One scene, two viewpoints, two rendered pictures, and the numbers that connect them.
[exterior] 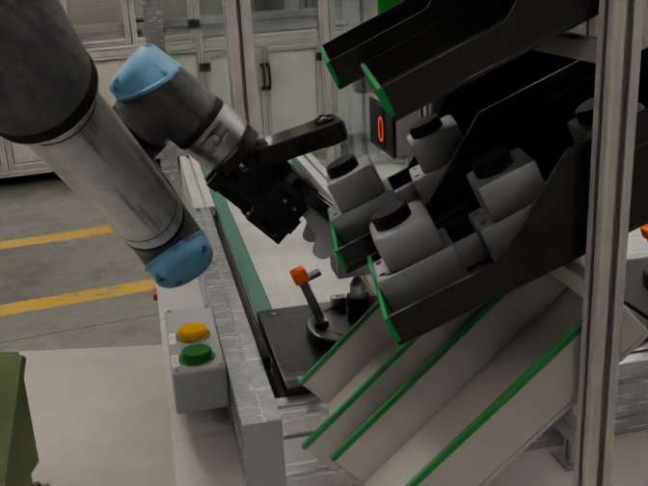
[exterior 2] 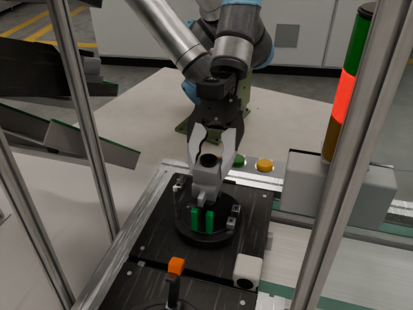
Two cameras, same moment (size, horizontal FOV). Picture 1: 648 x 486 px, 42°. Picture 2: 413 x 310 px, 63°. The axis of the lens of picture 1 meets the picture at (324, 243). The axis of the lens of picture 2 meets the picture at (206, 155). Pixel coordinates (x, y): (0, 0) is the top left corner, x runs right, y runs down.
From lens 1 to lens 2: 1.32 m
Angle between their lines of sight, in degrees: 99
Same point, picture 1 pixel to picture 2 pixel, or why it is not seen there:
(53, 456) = (241, 149)
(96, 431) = not seen: hidden behind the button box
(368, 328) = (114, 149)
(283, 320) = (251, 197)
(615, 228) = not seen: outside the picture
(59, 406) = (284, 155)
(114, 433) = not seen: hidden behind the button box
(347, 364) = (124, 158)
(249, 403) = (178, 164)
